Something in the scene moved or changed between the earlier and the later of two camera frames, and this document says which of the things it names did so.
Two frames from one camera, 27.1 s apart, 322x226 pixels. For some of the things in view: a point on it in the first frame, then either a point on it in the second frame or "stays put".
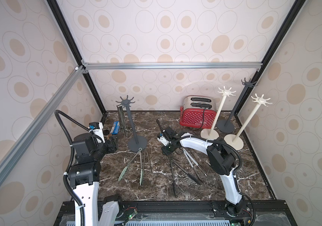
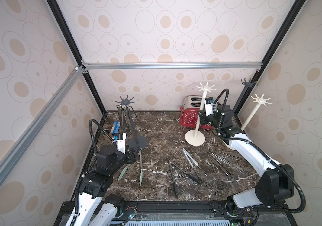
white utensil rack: x=210 y=133 → x=196 y=138
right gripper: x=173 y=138 → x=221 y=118
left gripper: x=112 y=145 → x=132 y=153
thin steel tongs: x=150 y=163 → x=124 y=110
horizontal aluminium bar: x=258 y=66 stays put
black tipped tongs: x=184 y=172 stays put
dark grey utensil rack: x=136 y=143 stays put
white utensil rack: x=235 y=141 stays put
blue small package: x=116 y=127 stays put
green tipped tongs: x=141 y=175 stays put
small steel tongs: x=186 y=153 stays put
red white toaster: x=199 y=111 stays put
